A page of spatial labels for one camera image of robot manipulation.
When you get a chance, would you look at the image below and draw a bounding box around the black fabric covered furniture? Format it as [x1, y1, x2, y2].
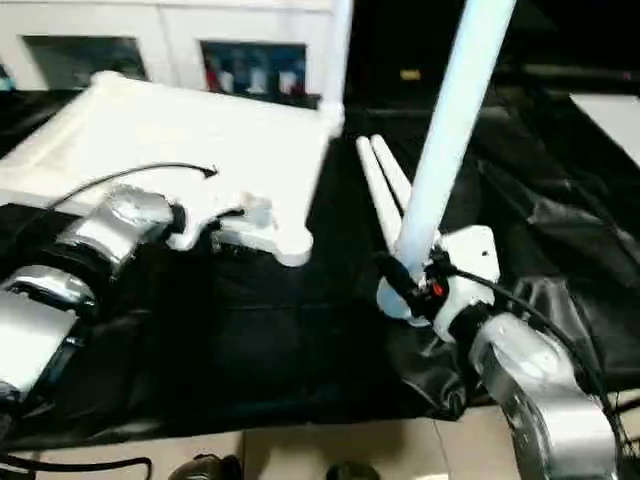
[344, 0, 640, 109]

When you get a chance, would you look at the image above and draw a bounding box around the black table mat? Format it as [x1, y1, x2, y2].
[0, 74, 640, 449]

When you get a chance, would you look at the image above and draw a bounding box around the long black pole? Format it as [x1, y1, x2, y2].
[519, 63, 640, 85]

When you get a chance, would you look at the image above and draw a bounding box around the white plastic table leg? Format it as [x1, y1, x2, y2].
[355, 137, 405, 252]
[376, 0, 519, 327]
[370, 134, 417, 214]
[323, 0, 355, 137]

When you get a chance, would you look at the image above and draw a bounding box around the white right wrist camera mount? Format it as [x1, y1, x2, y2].
[424, 224, 502, 345]

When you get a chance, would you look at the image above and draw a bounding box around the white flat board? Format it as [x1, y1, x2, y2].
[569, 92, 640, 167]

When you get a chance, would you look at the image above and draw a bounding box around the white plastic table top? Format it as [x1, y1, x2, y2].
[0, 69, 347, 269]

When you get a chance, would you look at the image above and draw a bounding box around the white glass-door cabinet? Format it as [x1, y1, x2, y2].
[0, 0, 337, 97]

